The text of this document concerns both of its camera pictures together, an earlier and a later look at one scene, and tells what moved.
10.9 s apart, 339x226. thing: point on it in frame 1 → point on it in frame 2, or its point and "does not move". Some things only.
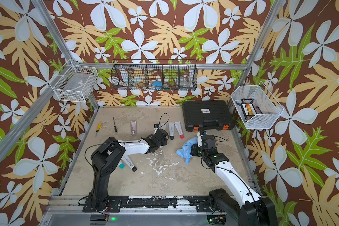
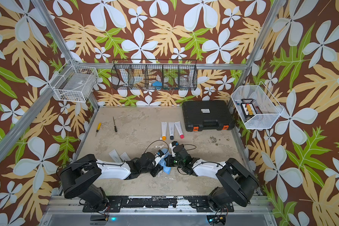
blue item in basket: (157, 83) does not move
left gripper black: (165, 141) → (158, 168)
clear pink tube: (133, 124) → (157, 158)
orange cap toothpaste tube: (163, 126) does not move
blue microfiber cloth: (185, 152) → (166, 169)
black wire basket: (154, 74) does not move
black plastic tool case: (203, 115) does not move
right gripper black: (194, 149) → (168, 162)
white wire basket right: (257, 107) does not move
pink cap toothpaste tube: (179, 129) does not move
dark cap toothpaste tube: (171, 127) does not move
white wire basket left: (74, 83) does not move
